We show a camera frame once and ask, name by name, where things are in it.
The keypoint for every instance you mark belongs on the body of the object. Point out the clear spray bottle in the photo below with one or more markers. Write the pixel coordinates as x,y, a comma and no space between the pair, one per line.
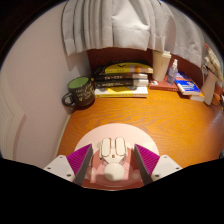
172,75

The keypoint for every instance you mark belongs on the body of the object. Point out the white computer mouse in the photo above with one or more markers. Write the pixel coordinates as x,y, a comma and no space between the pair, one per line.
113,171

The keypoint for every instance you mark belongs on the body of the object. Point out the orange book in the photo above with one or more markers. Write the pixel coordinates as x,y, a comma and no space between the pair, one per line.
198,97

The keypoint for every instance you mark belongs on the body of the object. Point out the yellow and white book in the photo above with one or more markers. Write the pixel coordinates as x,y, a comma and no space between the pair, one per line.
120,92

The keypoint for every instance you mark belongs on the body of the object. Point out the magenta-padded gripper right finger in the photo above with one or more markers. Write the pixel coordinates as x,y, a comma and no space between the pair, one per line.
149,160

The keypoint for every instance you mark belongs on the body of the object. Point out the pink cartoon mouse pad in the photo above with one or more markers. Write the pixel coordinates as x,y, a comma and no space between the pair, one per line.
116,130

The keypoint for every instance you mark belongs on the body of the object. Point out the black and yellow book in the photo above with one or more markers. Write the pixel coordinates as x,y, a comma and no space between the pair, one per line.
126,68

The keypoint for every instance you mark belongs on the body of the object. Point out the white ceramic vase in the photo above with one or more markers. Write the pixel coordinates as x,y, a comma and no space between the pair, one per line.
209,88

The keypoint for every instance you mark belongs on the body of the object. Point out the blue book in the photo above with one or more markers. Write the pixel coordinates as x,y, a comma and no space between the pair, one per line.
188,86

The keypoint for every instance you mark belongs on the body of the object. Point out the red notebook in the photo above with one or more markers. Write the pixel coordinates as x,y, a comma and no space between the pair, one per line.
160,86

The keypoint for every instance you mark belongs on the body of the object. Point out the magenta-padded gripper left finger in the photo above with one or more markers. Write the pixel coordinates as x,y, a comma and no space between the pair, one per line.
77,160

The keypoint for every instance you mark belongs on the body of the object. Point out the white pleated curtain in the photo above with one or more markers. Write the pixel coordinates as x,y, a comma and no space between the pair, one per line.
133,23

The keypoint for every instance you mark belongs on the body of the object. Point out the thin black book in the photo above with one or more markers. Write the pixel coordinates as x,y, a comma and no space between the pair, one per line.
120,77
120,83

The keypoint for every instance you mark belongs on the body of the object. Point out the dark mug green inside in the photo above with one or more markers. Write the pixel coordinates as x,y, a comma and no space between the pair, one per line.
81,95

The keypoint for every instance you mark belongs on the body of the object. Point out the white tumbler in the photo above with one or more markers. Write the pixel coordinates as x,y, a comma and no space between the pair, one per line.
160,66

